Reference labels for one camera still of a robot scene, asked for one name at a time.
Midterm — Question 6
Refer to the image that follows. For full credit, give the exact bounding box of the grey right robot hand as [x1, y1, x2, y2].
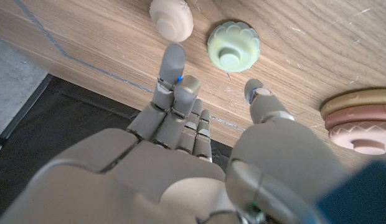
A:
[0, 42, 348, 224]

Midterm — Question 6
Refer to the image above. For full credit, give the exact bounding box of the sage green ring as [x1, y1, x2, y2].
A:
[207, 21, 261, 73]

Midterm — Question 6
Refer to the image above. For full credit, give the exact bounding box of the coral red ring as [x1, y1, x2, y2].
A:
[324, 104, 386, 131]

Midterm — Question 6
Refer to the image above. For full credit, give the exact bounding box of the light pink ring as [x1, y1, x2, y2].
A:
[328, 120, 386, 156]

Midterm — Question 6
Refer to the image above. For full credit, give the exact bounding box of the blue right wrist connector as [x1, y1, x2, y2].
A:
[316, 160, 386, 224]

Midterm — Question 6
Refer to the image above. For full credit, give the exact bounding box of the small beige ring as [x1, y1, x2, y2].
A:
[149, 0, 194, 44]

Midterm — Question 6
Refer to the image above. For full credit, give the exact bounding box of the large orange ring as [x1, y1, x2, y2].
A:
[319, 88, 386, 121]

